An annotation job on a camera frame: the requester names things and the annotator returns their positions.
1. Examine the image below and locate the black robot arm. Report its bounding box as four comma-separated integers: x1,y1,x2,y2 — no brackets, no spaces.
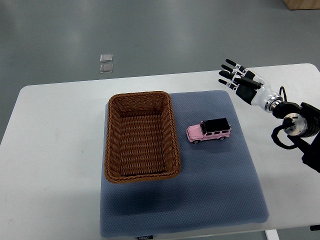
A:
271,101,320,172

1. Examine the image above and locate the wooden box corner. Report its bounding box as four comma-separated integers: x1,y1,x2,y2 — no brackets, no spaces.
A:
283,0,320,10

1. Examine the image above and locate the pink toy car black roof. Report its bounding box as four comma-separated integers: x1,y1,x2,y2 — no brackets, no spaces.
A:
186,117,232,144

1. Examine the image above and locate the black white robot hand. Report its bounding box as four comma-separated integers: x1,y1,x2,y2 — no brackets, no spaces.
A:
218,59,283,113

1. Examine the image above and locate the blue grey mat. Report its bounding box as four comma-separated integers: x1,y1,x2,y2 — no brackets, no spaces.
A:
100,90,269,238

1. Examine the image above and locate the upper clear floor plate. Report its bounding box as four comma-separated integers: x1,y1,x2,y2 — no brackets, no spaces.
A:
100,53,113,63

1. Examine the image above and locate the white table leg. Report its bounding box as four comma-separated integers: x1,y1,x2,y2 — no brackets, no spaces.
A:
264,229,280,240

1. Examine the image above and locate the brown wicker basket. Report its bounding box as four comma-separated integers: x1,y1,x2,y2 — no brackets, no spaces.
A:
104,91,181,184

